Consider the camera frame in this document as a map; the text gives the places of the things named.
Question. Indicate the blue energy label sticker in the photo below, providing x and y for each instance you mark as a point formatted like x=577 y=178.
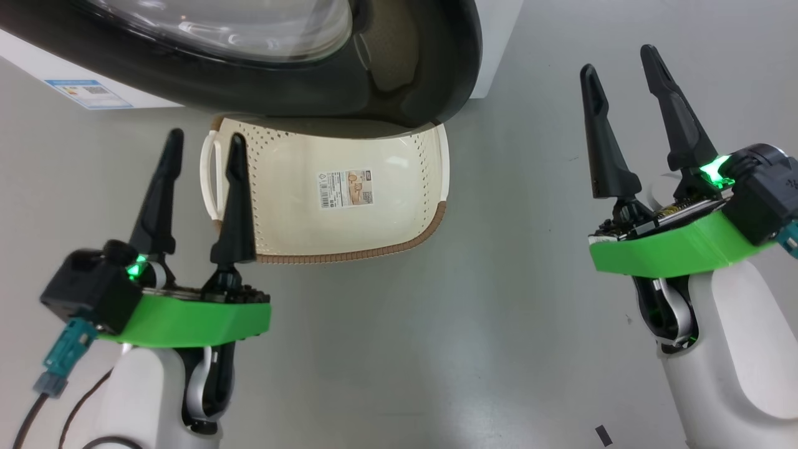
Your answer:
x=90 y=95

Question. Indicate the teal right camera connector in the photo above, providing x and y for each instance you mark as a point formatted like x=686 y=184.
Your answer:
x=790 y=240

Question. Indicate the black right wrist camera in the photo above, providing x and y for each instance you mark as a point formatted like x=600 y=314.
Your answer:
x=764 y=193

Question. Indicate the teal left camera connector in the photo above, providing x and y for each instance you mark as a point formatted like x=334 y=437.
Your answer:
x=65 y=352

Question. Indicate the black round glass washer door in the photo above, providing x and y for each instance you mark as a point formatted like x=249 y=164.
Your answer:
x=249 y=87

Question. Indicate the small black floor tape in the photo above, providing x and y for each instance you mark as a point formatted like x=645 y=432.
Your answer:
x=603 y=435

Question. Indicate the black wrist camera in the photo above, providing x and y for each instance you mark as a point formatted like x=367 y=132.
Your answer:
x=87 y=293
x=764 y=193

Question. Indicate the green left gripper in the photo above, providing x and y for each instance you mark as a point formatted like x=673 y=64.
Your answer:
x=187 y=321

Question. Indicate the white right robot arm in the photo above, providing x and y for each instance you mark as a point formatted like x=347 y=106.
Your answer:
x=735 y=362

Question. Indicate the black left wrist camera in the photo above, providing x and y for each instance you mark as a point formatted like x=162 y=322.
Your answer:
x=87 y=293

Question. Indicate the teal camera connector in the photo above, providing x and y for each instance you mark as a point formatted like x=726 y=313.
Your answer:
x=65 y=352
x=790 y=240

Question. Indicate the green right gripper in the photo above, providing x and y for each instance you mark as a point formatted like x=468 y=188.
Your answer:
x=673 y=252

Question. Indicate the basket product label sticker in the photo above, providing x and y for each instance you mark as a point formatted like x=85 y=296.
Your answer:
x=345 y=189

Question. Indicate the cream perforated laundry basket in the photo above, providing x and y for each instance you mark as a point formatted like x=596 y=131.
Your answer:
x=374 y=224

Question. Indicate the white front-load washing machine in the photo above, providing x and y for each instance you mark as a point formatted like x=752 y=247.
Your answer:
x=25 y=55

